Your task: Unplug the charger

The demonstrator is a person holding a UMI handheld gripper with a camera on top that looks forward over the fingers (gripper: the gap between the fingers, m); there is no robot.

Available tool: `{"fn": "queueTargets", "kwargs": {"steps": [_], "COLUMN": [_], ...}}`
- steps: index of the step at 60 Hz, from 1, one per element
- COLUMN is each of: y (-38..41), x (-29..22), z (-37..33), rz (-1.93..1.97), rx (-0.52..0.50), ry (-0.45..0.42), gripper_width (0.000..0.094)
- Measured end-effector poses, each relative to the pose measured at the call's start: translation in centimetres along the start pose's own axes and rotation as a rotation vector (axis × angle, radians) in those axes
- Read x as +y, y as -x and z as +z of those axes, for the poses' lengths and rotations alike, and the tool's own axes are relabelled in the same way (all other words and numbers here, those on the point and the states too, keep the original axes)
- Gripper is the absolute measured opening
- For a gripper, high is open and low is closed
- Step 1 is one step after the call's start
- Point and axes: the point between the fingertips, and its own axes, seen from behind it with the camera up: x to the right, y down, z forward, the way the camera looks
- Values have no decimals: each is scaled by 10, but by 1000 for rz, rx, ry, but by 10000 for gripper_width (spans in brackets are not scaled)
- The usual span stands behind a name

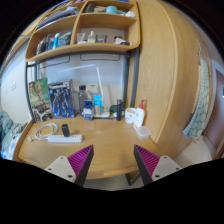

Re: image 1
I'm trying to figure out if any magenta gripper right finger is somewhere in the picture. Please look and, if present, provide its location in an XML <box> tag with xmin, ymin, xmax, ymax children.
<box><xmin>134</xmin><ymin>145</ymin><xmax>181</xmax><ymax>185</ymax></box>

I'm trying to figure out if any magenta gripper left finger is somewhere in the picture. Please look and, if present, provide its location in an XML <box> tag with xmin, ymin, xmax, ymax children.
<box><xmin>46</xmin><ymin>145</ymin><xmax>94</xmax><ymax>186</ymax></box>

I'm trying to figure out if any black charger plug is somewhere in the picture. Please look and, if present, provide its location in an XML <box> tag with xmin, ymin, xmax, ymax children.
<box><xmin>61</xmin><ymin>124</ymin><xmax>70</xmax><ymax>137</ymax></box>

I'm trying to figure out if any white power strip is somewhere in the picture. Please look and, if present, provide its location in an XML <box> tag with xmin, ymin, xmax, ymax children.
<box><xmin>48</xmin><ymin>134</ymin><xmax>83</xmax><ymax>143</ymax></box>

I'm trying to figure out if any clear plastic container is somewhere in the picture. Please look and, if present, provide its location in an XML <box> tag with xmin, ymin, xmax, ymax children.
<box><xmin>136</xmin><ymin>126</ymin><xmax>151</xmax><ymax>140</ymax></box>

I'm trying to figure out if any wooden desk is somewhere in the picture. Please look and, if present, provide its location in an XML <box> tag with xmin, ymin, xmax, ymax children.
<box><xmin>18</xmin><ymin>116</ymin><xmax>157</xmax><ymax>179</ymax></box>

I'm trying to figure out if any white pump lotion bottle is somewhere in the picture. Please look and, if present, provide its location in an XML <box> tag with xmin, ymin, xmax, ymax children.
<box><xmin>133</xmin><ymin>100</ymin><xmax>145</xmax><ymax>129</ymax></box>

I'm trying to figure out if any white mug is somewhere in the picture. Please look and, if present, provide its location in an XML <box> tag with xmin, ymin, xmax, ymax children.
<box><xmin>125</xmin><ymin>108</ymin><xmax>136</xmax><ymax>124</ymax></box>

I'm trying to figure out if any green patterned hanging towel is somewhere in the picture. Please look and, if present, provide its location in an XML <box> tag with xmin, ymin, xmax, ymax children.
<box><xmin>182</xmin><ymin>57</ymin><xmax>211</xmax><ymax>140</ymax></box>

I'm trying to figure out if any white desk lamp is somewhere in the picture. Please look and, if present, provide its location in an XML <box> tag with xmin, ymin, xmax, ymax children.
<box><xmin>94</xmin><ymin>64</ymin><xmax>110</xmax><ymax>118</ymax></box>

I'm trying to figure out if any small blue box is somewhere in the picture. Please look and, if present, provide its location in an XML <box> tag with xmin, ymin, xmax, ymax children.
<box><xmin>83</xmin><ymin>100</ymin><xmax>93</xmax><ymax>120</ymax></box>

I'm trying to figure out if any black cylindrical bottle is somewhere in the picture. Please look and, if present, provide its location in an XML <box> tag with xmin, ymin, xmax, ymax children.
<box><xmin>116</xmin><ymin>99</ymin><xmax>122</xmax><ymax>121</ymax></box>

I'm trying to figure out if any light blue carton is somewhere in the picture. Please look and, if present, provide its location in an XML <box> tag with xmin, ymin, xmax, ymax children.
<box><xmin>93</xmin><ymin>94</ymin><xmax>101</xmax><ymax>115</ymax></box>

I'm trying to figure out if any dark water bottle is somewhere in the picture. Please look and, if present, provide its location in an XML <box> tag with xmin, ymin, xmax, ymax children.
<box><xmin>79</xmin><ymin>85</ymin><xmax>87</xmax><ymax>116</ymax></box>

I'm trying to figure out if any blue robot model box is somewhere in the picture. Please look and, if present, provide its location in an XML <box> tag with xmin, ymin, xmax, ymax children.
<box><xmin>48</xmin><ymin>80</ymin><xmax>75</xmax><ymax>118</ymax></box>

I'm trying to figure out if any green Groot box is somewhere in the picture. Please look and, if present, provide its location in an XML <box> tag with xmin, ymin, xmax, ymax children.
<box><xmin>29</xmin><ymin>78</ymin><xmax>52</xmax><ymax>122</ymax></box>

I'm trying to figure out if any wooden wardrobe panel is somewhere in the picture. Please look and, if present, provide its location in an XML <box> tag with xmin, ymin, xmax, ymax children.
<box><xmin>136</xmin><ymin>0</ymin><xmax>210</xmax><ymax>157</ymax></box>

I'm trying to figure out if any white bottle on shelf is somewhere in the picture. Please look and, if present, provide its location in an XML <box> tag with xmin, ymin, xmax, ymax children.
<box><xmin>87</xmin><ymin>31</ymin><xmax>96</xmax><ymax>43</ymax></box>

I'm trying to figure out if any white coiled power cable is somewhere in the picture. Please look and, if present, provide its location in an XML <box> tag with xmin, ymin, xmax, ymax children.
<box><xmin>27</xmin><ymin>122</ymin><xmax>60</xmax><ymax>143</ymax></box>

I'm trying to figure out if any wooden wall shelf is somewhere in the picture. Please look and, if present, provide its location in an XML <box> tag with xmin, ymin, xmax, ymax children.
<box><xmin>25</xmin><ymin>0</ymin><xmax>141</xmax><ymax>62</ymax></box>

